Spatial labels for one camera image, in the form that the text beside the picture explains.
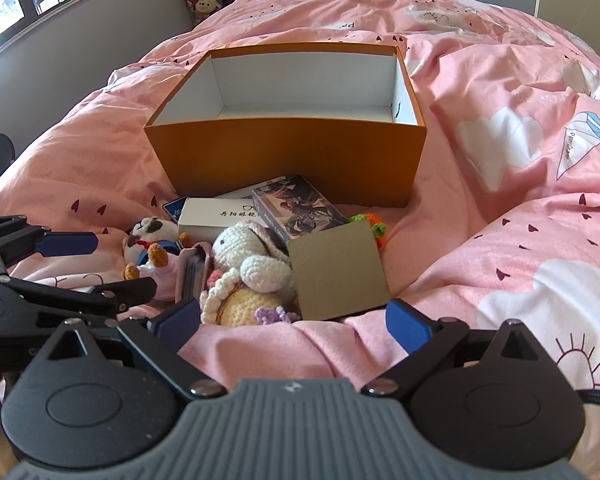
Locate small brown cardboard box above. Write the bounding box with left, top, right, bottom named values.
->
left=288, top=219, right=390, bottom=321

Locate white crochet bunny doll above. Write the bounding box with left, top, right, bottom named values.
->
left=199, top=221, right=300, bottom=327

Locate dark illustrated card box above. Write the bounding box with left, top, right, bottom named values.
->
left=252, top=176, right=348, bottom=245

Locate panda plush with blue vest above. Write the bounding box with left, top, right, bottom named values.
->
left=122, top=217, right=194, bottom=307

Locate purple crochet flower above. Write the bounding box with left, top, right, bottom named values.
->
left=254, top=306, right=301, bottom=325

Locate orange green crochet carrot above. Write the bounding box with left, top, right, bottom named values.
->
left=349, top=212, right=387, bottom=249

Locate white glasses box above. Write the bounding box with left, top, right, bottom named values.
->
left=178, top=197, right=265, bottom=243

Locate orange cardboard storage box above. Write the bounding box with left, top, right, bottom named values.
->
left=145, top=42, right=427, bottom=207

